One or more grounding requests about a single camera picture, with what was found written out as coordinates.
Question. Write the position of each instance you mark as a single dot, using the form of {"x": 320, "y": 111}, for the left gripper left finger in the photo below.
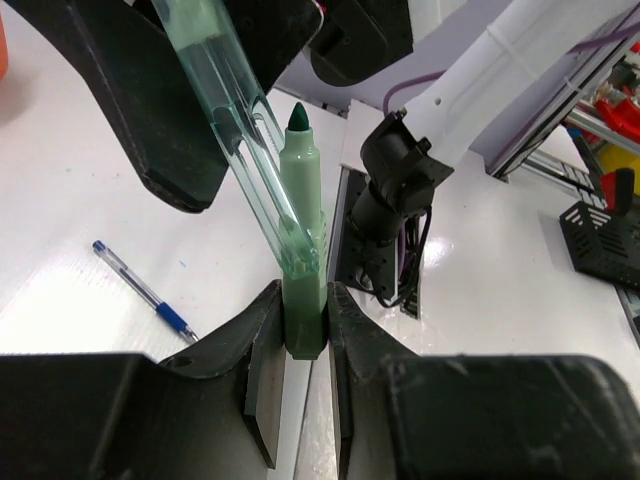
{"x": 210, "y": 411}

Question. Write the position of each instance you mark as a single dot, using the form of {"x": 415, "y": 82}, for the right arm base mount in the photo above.
{"x": 382, "y": 271}

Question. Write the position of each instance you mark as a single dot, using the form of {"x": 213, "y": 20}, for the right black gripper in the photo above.
{"x": 356, "y": 39}

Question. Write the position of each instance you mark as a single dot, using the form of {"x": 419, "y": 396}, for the green marker pen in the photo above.
{"x": 304, "y": 283}

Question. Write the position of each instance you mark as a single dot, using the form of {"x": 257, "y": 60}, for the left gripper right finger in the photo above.
{"x": 399, "y": 415}

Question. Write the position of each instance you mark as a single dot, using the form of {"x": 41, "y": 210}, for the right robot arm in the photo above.
{"x": 523, "y": 42}

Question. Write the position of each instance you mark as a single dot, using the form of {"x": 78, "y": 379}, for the red yellow background clutter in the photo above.
{"x": 607, "y": 121}

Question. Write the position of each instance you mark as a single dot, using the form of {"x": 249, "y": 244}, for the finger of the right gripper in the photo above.
{"x": 137, "y": 80}

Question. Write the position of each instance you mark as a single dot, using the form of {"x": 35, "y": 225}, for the orange round pen holder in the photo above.
{"x": 4, "y": 55}

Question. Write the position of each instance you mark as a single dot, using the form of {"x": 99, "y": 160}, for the black mesh basket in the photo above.
{"x": 602, "y": 245}

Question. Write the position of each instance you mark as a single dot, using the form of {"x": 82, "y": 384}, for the blue ballpoint pen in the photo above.
{"x": 161, "y": 308}

